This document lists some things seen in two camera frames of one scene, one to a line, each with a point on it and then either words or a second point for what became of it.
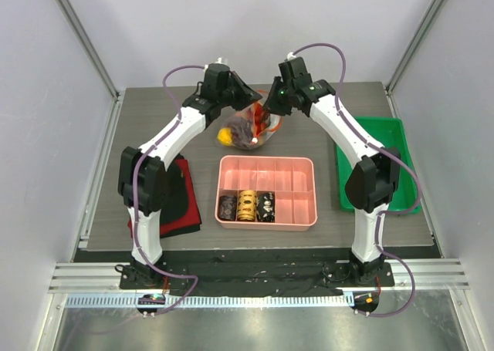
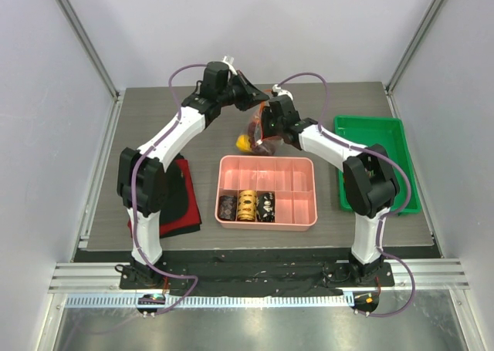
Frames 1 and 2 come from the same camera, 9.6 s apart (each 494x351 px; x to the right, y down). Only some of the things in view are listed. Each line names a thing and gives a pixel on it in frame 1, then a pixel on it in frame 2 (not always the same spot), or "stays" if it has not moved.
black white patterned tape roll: [265, 207] stays
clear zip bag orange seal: [248, 128] -> [258, 145]
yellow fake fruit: [225, 136] -> [243, 143]
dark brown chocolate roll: [228, 207] stays
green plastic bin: [389, 131] stays
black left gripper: [247, 95] stays
